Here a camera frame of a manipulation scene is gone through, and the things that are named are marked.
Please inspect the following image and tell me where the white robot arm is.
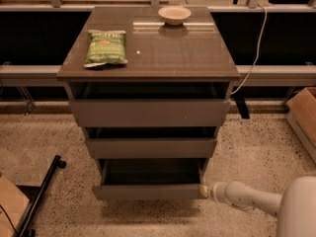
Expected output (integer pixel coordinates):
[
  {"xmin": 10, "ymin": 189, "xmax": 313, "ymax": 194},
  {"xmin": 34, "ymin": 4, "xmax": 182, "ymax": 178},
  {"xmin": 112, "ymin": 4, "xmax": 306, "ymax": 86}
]
[{"xmin": 201, "ymin": 176, "xmax": 316, "ymax": 237}]

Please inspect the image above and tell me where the grey drawer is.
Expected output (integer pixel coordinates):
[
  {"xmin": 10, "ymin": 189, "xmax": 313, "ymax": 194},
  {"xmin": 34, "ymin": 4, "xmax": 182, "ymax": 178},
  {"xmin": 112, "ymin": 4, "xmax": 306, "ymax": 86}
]
[
  {"xmin": 93, "ymin": 158, "xmax": 207, "ymax": 200},
  {"xmin": 70, "ymin": 82, "xmax": 230, "ymax": 127},
  {"xmin": 86, "ymin": 126, "xmax": 217, "ymax": 159}
]

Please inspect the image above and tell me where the black cable left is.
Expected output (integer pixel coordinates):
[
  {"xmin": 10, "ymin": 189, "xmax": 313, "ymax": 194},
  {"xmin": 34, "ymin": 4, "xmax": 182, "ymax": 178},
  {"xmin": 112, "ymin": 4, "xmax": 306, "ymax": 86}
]
[{"xmin": 0, "ymin": 203, "xmax": 20, "ymax": 236}]

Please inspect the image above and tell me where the white cable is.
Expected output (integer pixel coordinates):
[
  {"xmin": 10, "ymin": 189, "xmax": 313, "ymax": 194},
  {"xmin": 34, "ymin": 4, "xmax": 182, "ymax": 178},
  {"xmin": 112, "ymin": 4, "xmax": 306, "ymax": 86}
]
[{"xmin": 230, "ymin": 4, "xmax": 269, "ymax": 96}]

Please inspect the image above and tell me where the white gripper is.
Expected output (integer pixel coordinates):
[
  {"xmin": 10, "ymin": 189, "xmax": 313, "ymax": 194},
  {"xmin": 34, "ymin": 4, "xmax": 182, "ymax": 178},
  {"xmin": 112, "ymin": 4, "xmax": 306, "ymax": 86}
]
[{"xmin": 199, "ymin": 182, "xmax": 227, "ymax": 203}]

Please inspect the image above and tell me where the black bracket leg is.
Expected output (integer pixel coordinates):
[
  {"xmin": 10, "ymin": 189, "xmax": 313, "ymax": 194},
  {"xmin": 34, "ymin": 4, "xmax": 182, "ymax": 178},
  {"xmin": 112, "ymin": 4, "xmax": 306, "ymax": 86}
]
[{"xmin": 233, "ymin": 89, "xmax": 250, "ymax": 119}]

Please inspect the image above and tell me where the cardboard box right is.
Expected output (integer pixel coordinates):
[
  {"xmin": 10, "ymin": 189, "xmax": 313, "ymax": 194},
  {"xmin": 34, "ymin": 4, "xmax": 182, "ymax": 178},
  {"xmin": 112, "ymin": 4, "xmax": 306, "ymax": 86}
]
[{"xmin": 286, "ymin": 87, "xmax": 316, "ymax": 163}]

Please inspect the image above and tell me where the grey middle drawer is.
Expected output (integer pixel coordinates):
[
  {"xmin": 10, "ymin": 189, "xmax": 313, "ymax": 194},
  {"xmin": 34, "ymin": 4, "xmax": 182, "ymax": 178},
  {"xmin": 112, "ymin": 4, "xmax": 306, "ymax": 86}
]
[{"xmin": 86, "ymin": 126, "xmax": 217, "ymax": 159}]

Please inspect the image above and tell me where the grey drawer cabinet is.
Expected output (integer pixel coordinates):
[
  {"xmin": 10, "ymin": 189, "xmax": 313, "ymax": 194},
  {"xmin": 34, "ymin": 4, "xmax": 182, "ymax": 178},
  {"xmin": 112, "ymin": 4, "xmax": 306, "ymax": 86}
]
[{"xmin": 55, "ymin": 5, "xmax": 241, "ymax": 187}]

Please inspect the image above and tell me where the grey top drawer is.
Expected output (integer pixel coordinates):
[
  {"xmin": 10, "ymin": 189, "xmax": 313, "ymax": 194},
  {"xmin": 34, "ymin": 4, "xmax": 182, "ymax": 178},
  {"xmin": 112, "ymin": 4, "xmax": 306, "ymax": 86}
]
[{"xmin": 70, "ymin": 82, "xmax": 230, "ymax": 127}]

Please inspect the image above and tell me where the beige bowl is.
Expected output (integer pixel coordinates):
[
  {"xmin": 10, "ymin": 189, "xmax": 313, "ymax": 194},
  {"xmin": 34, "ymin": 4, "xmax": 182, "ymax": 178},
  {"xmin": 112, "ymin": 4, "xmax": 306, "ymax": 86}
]
[{"xmin": 158, "ymin": 6, "xmax": 192, "ymax": 26}]

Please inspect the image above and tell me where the grey bottom drawer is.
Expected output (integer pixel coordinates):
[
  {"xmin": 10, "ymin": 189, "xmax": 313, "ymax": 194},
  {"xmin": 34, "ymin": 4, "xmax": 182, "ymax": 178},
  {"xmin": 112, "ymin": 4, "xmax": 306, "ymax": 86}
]
[{"xmin": 93, "ymin": 158, "xmax": 207, "ymax": 200}]

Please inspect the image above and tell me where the black wheeled stand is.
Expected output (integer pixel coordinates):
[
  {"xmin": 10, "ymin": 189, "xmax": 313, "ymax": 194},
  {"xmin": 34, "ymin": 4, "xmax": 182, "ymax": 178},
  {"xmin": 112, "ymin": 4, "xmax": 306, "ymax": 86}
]
[{"xmin": 16, "ymin": 155, "xmax": 66, "ymax": 237}]

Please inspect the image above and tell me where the green chip bag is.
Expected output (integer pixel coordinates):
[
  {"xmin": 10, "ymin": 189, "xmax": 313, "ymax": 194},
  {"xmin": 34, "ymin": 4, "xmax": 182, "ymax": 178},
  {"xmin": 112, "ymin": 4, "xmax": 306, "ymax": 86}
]
[{"xmin": 84, "ymin": 30, "xmax": 127, "ymax": 68}]

